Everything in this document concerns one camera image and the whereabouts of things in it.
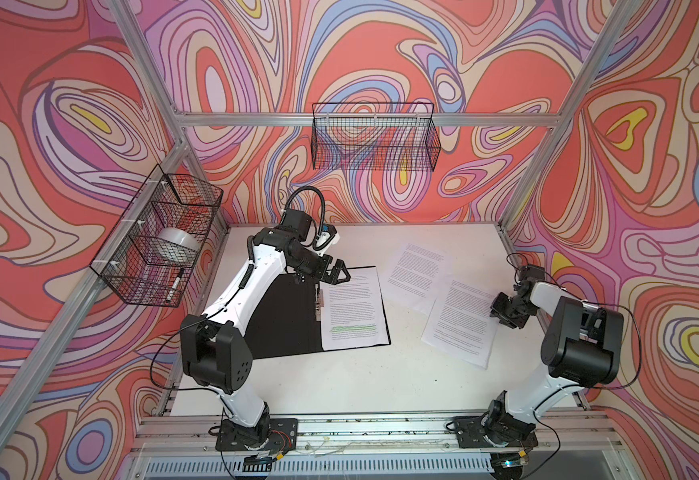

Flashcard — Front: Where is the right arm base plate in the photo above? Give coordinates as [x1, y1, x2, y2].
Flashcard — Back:
[453, 415, 539, 450]

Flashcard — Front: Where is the black wire basket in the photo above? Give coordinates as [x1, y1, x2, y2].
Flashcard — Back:
[90, 165, 223, 307]
[310, 100, 441, 172]

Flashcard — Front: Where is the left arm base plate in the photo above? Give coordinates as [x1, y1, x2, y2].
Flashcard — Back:
[208, 417, 298, 454]

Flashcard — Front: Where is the blue file folder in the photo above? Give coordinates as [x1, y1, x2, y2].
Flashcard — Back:
[237, 265, 393, 361]

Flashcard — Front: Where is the highlighted printed paper sheet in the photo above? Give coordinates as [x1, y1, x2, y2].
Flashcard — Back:
[319, 266, 391, 351]

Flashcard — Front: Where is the white bowl in basket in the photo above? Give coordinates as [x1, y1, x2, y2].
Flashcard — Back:
[157, 227, 200, 251]

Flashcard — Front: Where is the back black wire basket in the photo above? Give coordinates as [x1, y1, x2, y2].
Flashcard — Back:
[310, 100, 441, 172]

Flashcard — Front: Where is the black marker pen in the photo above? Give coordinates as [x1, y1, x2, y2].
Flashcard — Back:
[164, 268, 184, 304]

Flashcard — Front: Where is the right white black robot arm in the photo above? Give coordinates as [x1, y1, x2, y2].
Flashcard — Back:
[481, 265, 625, 445]

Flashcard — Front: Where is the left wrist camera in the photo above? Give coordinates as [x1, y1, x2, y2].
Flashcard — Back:
[312, 225, 339, 253]

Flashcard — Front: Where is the left black wire basket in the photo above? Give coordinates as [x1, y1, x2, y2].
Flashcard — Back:
[90, 165, 223, 307]

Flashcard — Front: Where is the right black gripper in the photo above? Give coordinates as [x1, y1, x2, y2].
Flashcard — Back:
[490, 292, 541, 328]

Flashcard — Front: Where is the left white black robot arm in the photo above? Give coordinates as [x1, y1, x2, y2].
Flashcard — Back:
[179, 208, 351, 430]

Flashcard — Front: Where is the metal folder clip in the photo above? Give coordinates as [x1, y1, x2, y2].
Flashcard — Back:
[314, 283, 324, 322]

